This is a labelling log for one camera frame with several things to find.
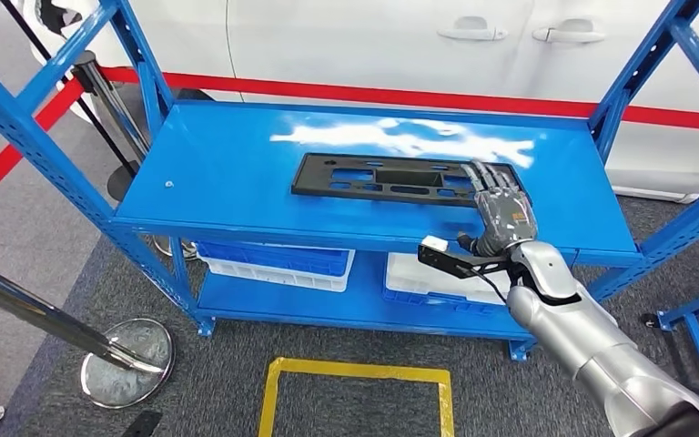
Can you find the black flat object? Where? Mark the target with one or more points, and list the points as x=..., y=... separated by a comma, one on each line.
x=141, y=423

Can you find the blue metal shelf rack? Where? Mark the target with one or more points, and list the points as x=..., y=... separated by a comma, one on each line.
x=235, y=157

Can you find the white car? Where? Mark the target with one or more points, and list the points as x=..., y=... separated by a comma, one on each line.
x=355, y=36

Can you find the yellow floor tape square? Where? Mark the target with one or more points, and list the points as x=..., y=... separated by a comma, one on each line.
x=268, y=398

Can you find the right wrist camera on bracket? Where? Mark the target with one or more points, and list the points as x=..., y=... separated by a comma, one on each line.
x=446, y=259

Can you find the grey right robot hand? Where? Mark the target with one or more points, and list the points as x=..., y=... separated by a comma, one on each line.
x=506, y=214

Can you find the red barrier belt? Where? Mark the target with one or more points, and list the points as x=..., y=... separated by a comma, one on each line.
x=0, y=163
x=385, y=96

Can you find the chrome stanchion post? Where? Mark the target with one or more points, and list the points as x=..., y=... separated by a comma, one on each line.
x=36, y=313
x=114, y=114

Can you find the black plastic frame part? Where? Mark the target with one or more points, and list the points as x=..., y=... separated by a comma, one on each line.
x=313, y=181

